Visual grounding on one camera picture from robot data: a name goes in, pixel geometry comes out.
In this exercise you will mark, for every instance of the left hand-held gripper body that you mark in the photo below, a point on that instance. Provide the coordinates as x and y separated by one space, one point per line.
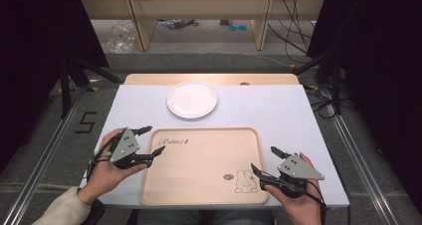
125 146

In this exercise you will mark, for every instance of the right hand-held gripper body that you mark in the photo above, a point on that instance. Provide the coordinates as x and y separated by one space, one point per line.
297 170

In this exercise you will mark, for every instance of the person's left hand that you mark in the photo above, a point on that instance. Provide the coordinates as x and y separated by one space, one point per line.
107 175

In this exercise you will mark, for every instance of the person's right hand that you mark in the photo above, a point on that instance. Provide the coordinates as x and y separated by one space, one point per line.
300 208

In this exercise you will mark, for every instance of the beige tray with rabbit print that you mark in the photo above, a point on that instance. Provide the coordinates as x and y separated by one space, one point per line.
202 168

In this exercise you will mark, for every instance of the white round plate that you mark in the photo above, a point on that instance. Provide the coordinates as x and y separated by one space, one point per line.
192 99

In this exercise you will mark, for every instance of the black metal stand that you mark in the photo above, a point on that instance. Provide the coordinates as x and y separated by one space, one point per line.
333 79
66 85

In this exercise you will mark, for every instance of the clear plastic bag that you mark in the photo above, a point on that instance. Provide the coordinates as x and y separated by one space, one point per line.
120 39

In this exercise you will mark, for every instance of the dark curtain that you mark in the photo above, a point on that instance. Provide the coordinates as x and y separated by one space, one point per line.
381 85
36 59

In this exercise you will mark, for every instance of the blue round objects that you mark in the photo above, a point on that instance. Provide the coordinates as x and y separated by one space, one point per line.
237 28

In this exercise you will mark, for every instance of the silver metal floor rail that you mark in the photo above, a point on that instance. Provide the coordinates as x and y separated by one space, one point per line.
361 172
40 172

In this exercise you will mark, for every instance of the light wooden desk frame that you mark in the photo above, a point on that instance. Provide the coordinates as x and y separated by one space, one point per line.
199 6

